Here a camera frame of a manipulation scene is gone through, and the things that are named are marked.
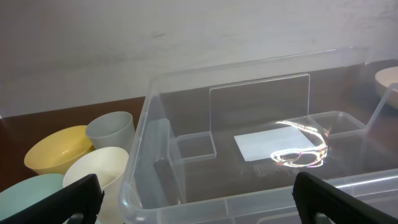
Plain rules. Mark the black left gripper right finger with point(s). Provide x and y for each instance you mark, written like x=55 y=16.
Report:
x=319 y=202

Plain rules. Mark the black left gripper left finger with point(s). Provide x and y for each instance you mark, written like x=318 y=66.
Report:
x=65 y=202

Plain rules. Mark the light green bowl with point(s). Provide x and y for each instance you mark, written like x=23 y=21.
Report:
x=25 y=193

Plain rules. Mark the yellow bowl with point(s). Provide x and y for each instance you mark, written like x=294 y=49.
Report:
x=56 y=153

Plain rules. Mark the beige plate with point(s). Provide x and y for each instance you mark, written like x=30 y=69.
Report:
x=383 y=79

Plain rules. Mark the clear plastic storage container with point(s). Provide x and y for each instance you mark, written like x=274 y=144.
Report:
x=224 y=144

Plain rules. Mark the cream cup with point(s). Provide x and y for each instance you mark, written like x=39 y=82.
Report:
x=108 y=164

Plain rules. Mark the white label sticker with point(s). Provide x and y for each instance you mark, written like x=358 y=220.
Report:
x=260 y=145

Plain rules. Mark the grey cup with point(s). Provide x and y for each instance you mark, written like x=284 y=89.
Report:
x=114 y=129

